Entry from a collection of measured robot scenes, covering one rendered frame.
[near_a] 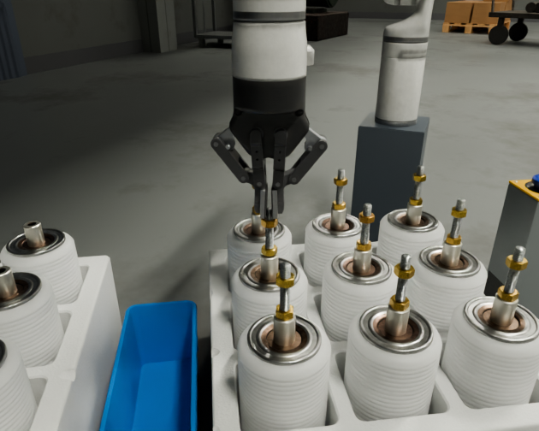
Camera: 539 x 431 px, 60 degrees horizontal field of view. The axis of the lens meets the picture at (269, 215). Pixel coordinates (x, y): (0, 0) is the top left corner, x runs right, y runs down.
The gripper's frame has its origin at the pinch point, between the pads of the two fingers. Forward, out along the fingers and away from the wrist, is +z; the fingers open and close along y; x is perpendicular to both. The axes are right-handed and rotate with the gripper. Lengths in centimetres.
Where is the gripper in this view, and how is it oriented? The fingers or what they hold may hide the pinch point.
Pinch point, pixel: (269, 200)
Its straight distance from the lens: 53.4
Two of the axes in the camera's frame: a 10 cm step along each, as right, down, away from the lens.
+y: 10.0, 0.3, -0.7
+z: 0.0, 9.0, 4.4
